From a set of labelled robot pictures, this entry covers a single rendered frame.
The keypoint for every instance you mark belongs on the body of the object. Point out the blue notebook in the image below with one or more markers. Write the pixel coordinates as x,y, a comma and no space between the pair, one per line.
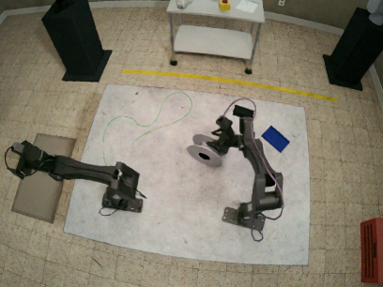
275,138

